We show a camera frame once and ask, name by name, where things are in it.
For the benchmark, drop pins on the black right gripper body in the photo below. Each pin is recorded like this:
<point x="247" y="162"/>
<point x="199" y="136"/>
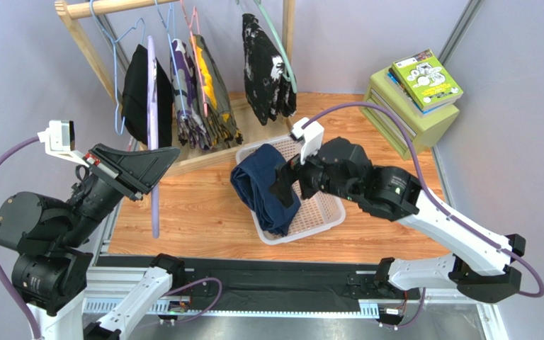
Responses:
<point x="297" y="175"/>

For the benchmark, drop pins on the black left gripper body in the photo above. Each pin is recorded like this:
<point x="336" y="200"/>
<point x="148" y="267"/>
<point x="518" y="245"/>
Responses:
<point x="95" y="198"/>

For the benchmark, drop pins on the dark blue denim trousers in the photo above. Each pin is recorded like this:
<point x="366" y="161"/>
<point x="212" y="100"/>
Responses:
<point x="252" y="178"/>

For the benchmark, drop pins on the lilac plastic hanger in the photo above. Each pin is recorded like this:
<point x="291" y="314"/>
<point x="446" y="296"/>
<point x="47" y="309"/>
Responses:
<point x="152" y="123"/>

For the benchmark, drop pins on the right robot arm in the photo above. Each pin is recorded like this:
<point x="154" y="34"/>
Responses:
<point x="479" y="263"/>

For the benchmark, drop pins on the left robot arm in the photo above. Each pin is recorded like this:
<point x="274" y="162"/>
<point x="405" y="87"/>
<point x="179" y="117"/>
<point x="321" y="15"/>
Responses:
<point x="50" y="275"/>

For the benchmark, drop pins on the purple grey patterned trousers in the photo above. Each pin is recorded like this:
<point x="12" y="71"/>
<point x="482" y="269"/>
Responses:
<point x="191" y="129"/>

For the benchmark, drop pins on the grey yellow camouflage trousers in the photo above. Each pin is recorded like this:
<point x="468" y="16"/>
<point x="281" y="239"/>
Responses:
<point x="221" y="124"/>

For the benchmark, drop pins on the black white splattered trousers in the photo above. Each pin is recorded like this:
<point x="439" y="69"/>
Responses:
<point x="268" y="93"/>

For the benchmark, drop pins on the mint green hanger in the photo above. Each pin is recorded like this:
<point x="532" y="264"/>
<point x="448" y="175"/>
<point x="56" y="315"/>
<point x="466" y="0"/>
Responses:
<point x="282" y="51"/>

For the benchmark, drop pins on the light blue hanger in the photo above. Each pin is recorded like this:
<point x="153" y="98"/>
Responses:
<point x="120" y="59"/>

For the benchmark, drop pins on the pink hanger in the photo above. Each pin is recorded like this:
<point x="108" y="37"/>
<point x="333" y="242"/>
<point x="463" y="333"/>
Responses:
<point x="192" y="23"/>

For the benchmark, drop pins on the white perforated plastic basket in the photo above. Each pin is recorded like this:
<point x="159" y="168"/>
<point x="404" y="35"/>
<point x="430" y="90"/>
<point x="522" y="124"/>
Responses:
<point x="315" y="215"/>

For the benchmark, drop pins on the wooden clothes rack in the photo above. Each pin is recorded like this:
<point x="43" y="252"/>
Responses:
<point x="189" y="159"/>

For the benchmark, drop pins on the green drawer cabinet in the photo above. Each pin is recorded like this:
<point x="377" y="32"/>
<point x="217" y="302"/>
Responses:
<point x="423" y="132"/>

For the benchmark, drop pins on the blue book under stack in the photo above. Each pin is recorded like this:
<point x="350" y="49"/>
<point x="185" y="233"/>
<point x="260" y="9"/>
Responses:
<point x="399" y="88"/>

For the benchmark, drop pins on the green cover book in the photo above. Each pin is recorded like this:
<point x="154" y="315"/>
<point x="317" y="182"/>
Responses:
<point x="426" y="80"/>

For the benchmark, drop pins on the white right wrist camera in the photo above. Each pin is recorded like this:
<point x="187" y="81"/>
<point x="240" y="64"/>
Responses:
<point x="309" y="135"/>

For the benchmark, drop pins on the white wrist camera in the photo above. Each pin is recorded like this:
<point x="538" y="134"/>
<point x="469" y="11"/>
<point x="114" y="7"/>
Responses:
<point x="59" y="141"/>
<point x="309" y="135"/>

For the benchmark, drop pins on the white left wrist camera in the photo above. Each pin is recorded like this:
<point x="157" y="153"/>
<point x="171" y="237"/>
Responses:
<point x="59" y="141"/>

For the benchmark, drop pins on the blue wire hanger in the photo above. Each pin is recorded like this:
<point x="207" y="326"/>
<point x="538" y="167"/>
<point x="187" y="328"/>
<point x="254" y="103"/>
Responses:
<point x="180" y="74"/>

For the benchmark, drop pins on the aluminium corner post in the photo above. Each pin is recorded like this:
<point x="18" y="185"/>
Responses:
<point x="463" y="23"/>

